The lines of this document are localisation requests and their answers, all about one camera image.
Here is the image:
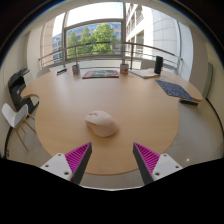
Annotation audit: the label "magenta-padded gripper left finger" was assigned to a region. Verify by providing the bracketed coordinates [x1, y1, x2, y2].
[39, 141, 93, 186]

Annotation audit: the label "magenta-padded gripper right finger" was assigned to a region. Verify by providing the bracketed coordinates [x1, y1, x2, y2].
[132, 142, 184, 186]

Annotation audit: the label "pale pink computer mouse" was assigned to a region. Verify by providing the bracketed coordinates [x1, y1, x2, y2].
[84, 110, 120, 138]

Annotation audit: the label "green trees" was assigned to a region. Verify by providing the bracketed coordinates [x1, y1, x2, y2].
[67, 22, 119, 56]

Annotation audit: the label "black tall drink bottle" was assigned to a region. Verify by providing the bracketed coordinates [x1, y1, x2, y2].
[154, 55, 164, 75]

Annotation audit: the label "red and green book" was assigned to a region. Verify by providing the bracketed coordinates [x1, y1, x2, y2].
[82, 69, 120, 80]

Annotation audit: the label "small printed can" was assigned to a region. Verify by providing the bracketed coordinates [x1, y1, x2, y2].
[72, 63, 80, 76]

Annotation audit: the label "blue patterned mouse pad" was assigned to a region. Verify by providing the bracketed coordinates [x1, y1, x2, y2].
[155, 79, 194, 101]

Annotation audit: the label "black printer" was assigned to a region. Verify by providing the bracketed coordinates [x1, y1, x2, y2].
[8, 68, 40, 114]

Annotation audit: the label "light blue magazine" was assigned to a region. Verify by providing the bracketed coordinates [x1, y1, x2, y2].
[129, 68, 160, 80]

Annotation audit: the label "metal balcony railing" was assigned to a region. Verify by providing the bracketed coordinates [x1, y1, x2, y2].
[38, 41, 183, 71]

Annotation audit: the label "white chair with wooden legs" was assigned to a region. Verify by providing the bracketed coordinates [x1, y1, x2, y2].
[1, 103, 37, 152]

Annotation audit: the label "white printed cup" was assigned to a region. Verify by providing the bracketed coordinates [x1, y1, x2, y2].
[120, 63, 130, 75]

